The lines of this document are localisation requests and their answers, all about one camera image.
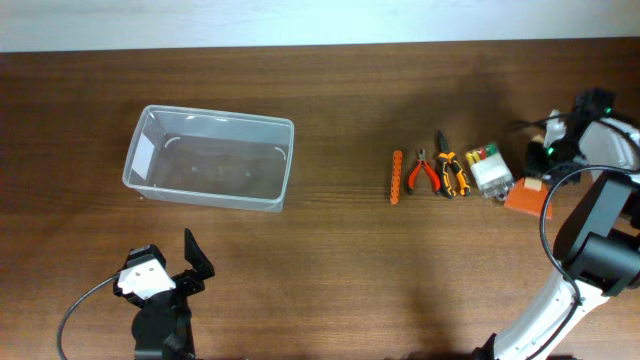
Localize orange scraper wooden handle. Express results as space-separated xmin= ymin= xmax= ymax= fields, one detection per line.
xmin=503 ymin=133 xmax=555 ymax=221

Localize clear box of coloured bits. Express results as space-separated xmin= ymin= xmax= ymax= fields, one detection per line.
xmin=465 ymin=142 xmax=515 ymax=202

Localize clear plastic container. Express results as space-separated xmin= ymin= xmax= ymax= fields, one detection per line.
xmin=122 ymin=105 xmax=295 ymax=213

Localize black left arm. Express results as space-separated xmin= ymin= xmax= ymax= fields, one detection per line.
xmin=113 ymin=229 xmax=215 ymax=360

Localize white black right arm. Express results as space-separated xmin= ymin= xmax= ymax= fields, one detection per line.
xmin=472 ymin=88 xmax=639 ymax=360

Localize orange black long-nose pliers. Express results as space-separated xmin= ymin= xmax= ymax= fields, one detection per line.
xmin=436 ymin=130 xmax=471 ymax=199

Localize orange perforated strip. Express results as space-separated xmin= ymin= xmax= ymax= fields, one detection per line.
xmin=389 ymin=150 xmax=403 ymax=205

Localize black right camera cable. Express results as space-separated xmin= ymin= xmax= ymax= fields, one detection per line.
xmin=509 ymin=113 xmax=640 ymax=360

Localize black camera cable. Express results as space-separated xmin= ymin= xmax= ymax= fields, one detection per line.
xmin=509 ymin=113 xmax=640 ymax=360
xmin=56 ymin=273 xmax=121 ymax=360

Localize red handled small pliers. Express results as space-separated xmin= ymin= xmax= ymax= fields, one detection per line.
xmin=404 ymin=147 xmax=443 ymax=196

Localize black left camera cable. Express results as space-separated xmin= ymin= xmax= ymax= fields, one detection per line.
xmin=56 ymin=273 xmax=121 ymax=360

